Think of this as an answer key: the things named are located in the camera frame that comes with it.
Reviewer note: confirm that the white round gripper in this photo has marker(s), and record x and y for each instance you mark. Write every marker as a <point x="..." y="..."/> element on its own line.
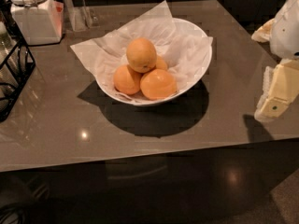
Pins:
<point x="286" y="32"/>

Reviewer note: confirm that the orange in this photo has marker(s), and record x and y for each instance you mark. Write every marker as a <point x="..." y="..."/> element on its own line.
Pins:
<point x="158" y="84"/>
<point x="127" y="80"/>
<point x="141" y="55"/>
<point x="161" y="64"/>

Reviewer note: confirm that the white bowl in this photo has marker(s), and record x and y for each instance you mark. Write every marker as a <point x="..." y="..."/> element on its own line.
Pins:
<point x="152" y="61"/>

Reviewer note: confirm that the white paper liner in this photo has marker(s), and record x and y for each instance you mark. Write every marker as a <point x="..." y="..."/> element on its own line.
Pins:
<point x="184" y="46"/>

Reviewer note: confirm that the clear acrylic stand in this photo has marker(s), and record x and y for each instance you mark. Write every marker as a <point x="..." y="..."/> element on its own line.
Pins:
<point x="81" y="18"/>

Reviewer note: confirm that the white ceramic jar with lid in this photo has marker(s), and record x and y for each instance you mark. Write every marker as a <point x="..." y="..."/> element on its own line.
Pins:
<point x="40" y="21"/>

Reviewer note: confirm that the black wire rack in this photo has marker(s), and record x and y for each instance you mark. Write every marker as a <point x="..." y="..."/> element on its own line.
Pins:
<point x="16" y="61"/>

